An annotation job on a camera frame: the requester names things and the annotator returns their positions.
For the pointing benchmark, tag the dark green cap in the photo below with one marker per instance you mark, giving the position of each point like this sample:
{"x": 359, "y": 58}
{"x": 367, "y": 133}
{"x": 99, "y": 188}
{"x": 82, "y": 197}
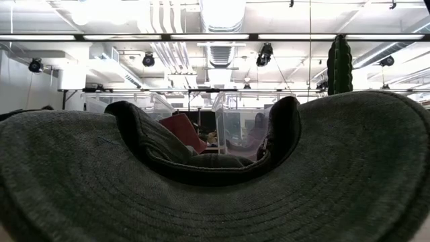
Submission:
{"x": 215, "y": 208}
{"x": 20, "y": 113}

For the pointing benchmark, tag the clear plastic bin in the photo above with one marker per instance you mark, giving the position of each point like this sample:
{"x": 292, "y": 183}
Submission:
{"x": 154, "y": 106}
{"x": 242, "y": 111}

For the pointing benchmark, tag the black ceiling spotlight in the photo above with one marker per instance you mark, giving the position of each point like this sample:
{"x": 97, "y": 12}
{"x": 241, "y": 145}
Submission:
{"x": 35, "y": 65}
{"x": 387, "y": 61}
{"x": 264, "y": 54}
{"x": 148, "y": 60}

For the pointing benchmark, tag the black overhead bar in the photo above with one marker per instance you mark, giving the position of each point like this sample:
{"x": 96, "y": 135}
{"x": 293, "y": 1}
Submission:
{"x": 215, "y": 37}

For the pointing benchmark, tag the green cactus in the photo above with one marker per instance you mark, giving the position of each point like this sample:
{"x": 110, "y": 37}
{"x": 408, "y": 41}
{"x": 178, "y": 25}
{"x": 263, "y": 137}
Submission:
{"x": 340, "y": 67}

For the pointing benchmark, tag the silver ceiling air duct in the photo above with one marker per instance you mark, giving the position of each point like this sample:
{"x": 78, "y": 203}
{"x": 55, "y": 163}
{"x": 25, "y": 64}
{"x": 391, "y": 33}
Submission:
{"x": 221, "y": 20}

